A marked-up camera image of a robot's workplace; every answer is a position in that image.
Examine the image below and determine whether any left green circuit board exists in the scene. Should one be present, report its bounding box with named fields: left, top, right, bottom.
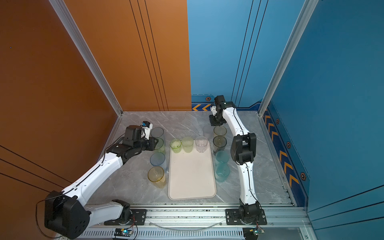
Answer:
left=113, top=228, right=135, bottom=240

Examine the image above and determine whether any green dotted textured cup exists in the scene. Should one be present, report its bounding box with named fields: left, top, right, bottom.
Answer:
left=182, top=137, right=194, bottom=153

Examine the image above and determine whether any amber yellow cup right back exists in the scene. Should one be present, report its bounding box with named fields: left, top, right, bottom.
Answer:
left=214, top=126, right=227, bottom=137

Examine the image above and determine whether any right aluminium corner post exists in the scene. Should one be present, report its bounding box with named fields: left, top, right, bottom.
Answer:
left=258, top=0, right=319, bottom=117

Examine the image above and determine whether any tall green clear cup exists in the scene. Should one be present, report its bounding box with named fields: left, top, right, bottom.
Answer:
left=154, top=138, right=165, bottom=154

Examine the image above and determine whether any left aluminium corner post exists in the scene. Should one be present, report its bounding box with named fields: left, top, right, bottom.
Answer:
left=49, top=0, right=123, bottom=117

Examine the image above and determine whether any white rectangular plastic tray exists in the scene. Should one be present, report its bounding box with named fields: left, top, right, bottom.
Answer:
left=168, top=144, right=217, bottom=201

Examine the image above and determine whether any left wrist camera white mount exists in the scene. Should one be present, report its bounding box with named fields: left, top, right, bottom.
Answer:
left=141, top=121, right=153, bottom=139

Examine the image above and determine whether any tall blue clear cup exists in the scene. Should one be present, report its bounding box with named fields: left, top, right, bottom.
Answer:
left=150, top=152, right=168, bottom=172

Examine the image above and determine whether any aluminium corner post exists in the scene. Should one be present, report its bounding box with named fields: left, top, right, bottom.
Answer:
left=49, top=0, right=123, bottom=117
left=258, top=0, right=319, bottom=117

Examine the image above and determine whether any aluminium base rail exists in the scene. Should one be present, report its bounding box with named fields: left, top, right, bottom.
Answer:
left=79, top=204, right=317, bottom=240

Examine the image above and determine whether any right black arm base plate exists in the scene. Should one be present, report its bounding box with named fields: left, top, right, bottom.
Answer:
left=225, top=209, right=268, bottom=226

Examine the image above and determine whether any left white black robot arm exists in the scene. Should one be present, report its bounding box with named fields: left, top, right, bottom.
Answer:
left=44, top=121, right=159, bottom=240

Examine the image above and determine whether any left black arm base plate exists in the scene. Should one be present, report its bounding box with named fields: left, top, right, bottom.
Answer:
left=104, top=209, right=147, bottom=226

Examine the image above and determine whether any teal cup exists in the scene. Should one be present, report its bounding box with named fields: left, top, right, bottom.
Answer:
left=215, top=151, right=230, bottom=164
left=215, top=163, right=231, bottom=183

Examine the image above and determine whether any dark smoke grey cup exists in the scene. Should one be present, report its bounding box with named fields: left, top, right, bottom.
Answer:
left=213, top=136, right=227, bottom=155

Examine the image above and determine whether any right green circuit board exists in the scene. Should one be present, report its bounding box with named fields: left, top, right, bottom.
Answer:
left=243, top=228, right=265, bottom=240

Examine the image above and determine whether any yellow cup left front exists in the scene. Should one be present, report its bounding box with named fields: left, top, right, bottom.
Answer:
left=147, top=166, right=167, bottom=189

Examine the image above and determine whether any teal cup upper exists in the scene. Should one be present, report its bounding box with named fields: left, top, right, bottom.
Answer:
left=215, top=151, right=230, bottom=164

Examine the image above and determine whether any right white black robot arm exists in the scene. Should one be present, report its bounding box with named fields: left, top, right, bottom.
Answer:
left=210, top=95, right=262, bottom=225

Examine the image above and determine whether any tall grey-blue cup back left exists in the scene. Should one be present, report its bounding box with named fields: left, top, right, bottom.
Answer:
left=151, top=127, right=165, bottom=140

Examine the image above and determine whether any teal cup lower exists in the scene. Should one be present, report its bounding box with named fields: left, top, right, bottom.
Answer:
left=215, top=163, right=231, bottom=183

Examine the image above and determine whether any green circuit board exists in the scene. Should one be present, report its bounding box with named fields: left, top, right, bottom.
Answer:
left=113, top=228, right=135, bottom=240
left=243, top=228, right=265, bottom=240

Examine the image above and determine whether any small green clear glass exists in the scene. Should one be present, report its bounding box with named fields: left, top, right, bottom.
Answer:
left=170, top=139, right=182, bottom=154

